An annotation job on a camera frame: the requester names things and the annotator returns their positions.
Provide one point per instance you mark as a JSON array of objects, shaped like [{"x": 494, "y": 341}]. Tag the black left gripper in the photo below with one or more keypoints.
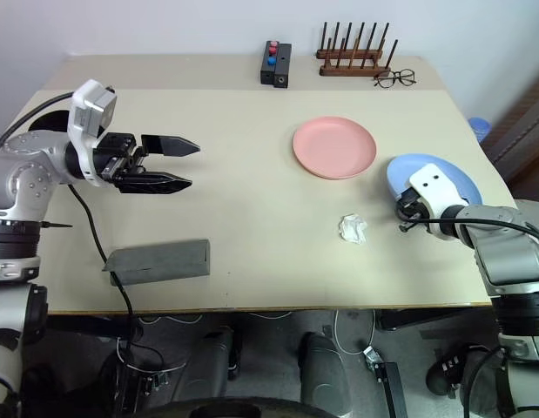
[{"x": 119, "y": 154}]

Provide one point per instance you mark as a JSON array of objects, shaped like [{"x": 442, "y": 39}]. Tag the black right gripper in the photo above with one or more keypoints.
[{"x": 410, "y": 206}]

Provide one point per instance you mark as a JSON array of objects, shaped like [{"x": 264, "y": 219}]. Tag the blue plate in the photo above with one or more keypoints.
[{"x": 404, "y": 172}]

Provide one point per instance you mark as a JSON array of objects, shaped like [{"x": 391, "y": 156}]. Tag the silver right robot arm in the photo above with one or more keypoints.
[{"x": 508, "y": 257}]

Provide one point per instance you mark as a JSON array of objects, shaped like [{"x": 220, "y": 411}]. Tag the crumpled white tissue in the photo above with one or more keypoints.
[{"x": 352, "y": 228}]

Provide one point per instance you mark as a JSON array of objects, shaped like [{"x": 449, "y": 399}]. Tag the pink plate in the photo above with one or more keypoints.
[{"x": 334, "y": 146}]

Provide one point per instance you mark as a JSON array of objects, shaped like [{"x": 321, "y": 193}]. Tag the blue water bottle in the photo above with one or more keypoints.
[{"x": 479, "y": 128}]

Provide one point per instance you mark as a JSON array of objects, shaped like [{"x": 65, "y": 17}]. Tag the grey-green trousers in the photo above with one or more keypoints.
[{"x": 534, "y": 209}]

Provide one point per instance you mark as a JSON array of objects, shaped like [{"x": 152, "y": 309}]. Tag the thin-rimmed clear eyeglasses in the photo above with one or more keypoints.
[{"x": 387, "y": 82}]

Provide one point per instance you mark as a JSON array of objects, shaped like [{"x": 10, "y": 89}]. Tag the wooden furniture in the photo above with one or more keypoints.
[{"x": 521, "y": 143}]

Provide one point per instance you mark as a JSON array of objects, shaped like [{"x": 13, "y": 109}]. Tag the black box with coloured buttons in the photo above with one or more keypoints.
[{"x": 267, "y": 72}]

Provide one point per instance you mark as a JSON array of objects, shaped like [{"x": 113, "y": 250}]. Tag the wooden peg plate rack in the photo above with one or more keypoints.
[{"x": 352, "y": 71}]

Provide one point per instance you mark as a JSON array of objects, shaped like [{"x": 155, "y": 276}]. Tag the black lace shoe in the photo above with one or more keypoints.
[{"x": 447, "y": 372}]

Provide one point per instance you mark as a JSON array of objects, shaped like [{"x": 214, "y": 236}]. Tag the black flat bar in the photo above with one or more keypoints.
[{"x": 393, "y": 392}]

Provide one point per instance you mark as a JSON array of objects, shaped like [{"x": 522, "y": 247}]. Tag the dark rounded grey shape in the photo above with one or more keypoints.
[
  {"x": 217, "y": 355},
  {"x": 323, "y": 374}
]

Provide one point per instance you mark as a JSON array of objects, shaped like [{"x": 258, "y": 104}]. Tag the dark round disc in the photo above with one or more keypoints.
[{"x": 234, "y": 409}]

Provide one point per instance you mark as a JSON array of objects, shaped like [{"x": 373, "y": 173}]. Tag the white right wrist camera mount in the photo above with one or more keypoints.
[{"x": 439, "y": 187}]

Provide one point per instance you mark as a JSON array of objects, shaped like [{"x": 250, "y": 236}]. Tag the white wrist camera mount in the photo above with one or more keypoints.
[
  {"x": 84, "y": 109},
  {"x": 439, "y": 187}
]

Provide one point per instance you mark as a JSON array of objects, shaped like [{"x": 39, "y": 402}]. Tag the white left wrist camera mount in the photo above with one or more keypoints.
[{"x": 84, "y": 109}]

